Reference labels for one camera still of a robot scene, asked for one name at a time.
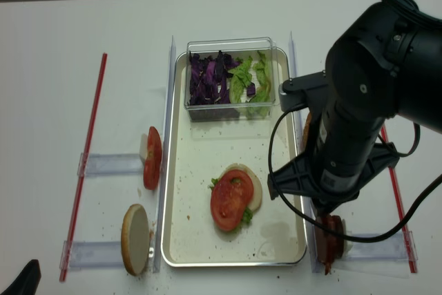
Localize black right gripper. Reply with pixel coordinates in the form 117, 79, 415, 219
268, 135, 399, 216

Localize left red strip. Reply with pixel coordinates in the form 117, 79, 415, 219
59, 53, 108, 283

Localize tomato slice on tray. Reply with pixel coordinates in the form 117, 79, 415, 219
210, 169, 255, 231

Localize clear plastic salad container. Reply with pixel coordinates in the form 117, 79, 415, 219
184, 37, 279, 122

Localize green lettuce leaves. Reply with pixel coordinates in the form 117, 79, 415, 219
229, 50, 272, 119

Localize sesame burger buns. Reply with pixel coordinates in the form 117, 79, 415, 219
302, 113, 312, 149

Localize left lower clear rail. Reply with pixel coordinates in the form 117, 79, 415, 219
59, 241, 124, 270

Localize left upper clear rail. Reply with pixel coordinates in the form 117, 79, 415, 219
77, 153, 144, 177

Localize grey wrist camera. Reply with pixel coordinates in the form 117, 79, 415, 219
279, 72, 328, 115

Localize right lower clear rail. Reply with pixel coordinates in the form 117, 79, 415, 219
341, 231, 418, 263

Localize shredded purple cabbage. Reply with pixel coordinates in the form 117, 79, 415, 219
188, 50, 242, 106

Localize silver metal tray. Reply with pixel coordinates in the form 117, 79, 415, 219
161, 54, 307, 267

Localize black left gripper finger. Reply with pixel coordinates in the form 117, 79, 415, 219
1, 259, 41, 295

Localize right red strip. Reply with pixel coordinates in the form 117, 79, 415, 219
379, 125, 418, 274

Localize upright bun half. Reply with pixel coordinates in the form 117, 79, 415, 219
121, 204, 150, 276

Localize black cable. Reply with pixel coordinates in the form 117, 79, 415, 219
268, 103, 442, 242

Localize clear rail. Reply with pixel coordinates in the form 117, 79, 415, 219
341, 231, 418, 263
59, 241, 124, 270
77, 153, 144, 177

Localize stack of meat patties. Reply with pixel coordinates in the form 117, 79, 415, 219
315, 215, 345, 275

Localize lettuce under tomato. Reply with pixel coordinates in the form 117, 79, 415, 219
209, 177, 253, 234

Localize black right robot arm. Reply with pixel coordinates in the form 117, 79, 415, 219
267, 0, 441, 215

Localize red strip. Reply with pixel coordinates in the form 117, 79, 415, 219
59, 53, 108, 283
379, 125, 418, 274

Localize left clear vertical divider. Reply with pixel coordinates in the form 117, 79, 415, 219
151, 36, 176, 274

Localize upright tomato slice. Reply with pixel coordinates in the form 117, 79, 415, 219
143, 126, 162, 191

